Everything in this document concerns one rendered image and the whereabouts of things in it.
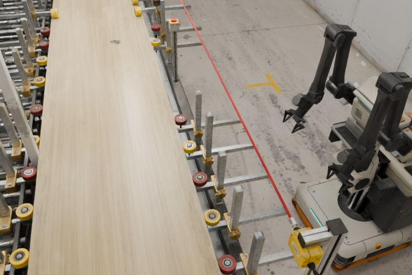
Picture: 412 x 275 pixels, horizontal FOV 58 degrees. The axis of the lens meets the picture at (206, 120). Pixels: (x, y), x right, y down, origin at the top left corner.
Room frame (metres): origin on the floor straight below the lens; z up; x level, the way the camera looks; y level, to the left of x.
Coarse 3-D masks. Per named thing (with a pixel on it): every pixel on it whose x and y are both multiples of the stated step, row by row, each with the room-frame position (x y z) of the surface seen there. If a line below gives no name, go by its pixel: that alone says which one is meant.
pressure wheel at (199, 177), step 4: (200, 172) 1.33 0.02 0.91; (196, 176) 1.30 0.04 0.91; (200, 176) 1.30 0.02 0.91; (204, 176) 1.30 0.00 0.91; (196, 180) 1.28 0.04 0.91; (200, 180) 1.28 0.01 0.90; (204, 180) 1.28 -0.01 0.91; (196, 184) 1.26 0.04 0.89; (200, 184) 1.26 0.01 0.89; (204, 184) 1.27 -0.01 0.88
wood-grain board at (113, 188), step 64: (64, 0) 3.45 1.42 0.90; (128, 0) 3.51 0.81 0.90; (64, 64) 2.33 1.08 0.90; (128, 64) 2.37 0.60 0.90; (64, 128) 1.64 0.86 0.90; (128, 128) 1.67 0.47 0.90; (64, 192) 1.16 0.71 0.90; (128, 192) 1.18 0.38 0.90; (192, 192) 1.20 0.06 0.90; (64, 256) 0.82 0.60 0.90; (128, 256) 0.83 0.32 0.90; (192, 256) 0.84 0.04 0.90
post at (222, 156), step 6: (222, 156) 1.27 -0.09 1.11; (222, 162) 1.27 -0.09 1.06; (222, 168) 1.27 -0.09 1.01; (216, 174) 1.30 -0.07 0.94; (222, 174) 1.27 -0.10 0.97; (216, 180) 1.29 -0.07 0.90; (222, 180) 1.27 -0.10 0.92; (216, 186) 1.28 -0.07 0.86; (222, 186) 1.27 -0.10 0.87; (216, 198) 1.27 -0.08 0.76
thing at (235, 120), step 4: (220, 120) 1.87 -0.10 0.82; (224, 120) 1.87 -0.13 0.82; (228, 120) 1.87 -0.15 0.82; (232, 120) 1.87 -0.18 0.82; (236, 120) 1.87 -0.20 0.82; (204, 124) 1.82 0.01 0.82; (216, 124) 1.83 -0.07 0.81; (220, 124) 1.84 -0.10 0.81; (224, 124) 1.85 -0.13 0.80; (228, 124) 1.85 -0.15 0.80; (184, 128) 1.77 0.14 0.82; (188, 128) 1.78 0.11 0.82; (192, 128) 1.78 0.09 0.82; (204, 128) 1.81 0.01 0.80; (180, 132) 1.76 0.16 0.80
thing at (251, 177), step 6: (252, 174) 1.40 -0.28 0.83; (258, 174) 1.40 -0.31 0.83; (264, 174) 1.40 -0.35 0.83; (228, 180) 1.35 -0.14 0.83; (234, 180) 1.35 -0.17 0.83; (240, 180) 1.35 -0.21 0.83; (246, 180) 1.36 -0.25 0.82; (252, 180) 1.37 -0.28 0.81; (204, 186) 1.30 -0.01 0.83; (210, 186) 1.30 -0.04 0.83
